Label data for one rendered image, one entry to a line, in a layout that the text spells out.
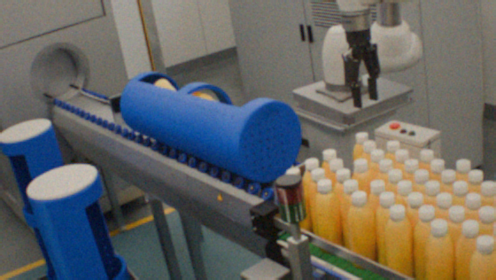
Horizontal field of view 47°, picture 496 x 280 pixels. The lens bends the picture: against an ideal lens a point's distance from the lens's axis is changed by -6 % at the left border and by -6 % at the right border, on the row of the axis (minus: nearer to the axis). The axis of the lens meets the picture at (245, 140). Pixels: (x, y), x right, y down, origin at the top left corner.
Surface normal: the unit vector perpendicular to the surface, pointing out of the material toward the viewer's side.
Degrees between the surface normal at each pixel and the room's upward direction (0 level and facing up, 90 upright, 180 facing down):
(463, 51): 90
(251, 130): 90
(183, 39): 90
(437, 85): 90
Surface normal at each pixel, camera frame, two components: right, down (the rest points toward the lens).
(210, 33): 0.51, 0.25
